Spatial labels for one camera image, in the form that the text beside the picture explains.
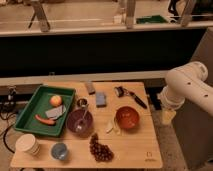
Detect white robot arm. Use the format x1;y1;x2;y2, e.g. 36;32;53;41
158;61;213;125

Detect small metal cup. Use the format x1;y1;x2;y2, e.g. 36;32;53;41
77;98;88;108

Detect white paper cup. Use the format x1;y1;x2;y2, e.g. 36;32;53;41
15;134;40;155

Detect orange-brown bowl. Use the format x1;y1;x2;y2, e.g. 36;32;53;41
115;106;140;130

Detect blue sponge block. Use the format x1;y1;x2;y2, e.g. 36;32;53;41
96;92;107;107

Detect dark red grape bunch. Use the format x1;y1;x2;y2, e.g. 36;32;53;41
89;133;114;162

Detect brown rectangular block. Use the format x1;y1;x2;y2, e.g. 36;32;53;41
84;82;95;95

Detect purple bowl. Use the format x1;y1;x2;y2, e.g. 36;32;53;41
66;109;93;137

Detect metal spoon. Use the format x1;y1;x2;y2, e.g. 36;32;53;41
75;105;88;132

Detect green mat in background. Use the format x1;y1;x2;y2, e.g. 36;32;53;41
136;15;167;24

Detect orange apple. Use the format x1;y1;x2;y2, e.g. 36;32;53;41
50;95;62;107

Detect grey cloth piece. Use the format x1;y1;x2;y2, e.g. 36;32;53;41
45;105;66;120

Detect orange carrot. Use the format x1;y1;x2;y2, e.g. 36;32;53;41
35;114;56;125

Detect green plastic tray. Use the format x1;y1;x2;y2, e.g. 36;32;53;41
14;85;75;137

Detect black cables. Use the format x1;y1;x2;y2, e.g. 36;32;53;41
0;85;21;154

